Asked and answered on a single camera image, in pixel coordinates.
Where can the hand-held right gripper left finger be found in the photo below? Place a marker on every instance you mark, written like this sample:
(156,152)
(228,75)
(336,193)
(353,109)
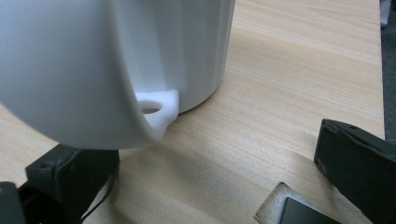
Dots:
(74,174)

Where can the plain white cup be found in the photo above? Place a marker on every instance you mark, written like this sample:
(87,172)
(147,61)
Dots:
(190,46)

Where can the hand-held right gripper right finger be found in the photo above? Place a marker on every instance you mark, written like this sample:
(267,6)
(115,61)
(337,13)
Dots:
(361,168)

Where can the steel tumbler cup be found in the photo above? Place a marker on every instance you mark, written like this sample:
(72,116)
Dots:
(62,77)

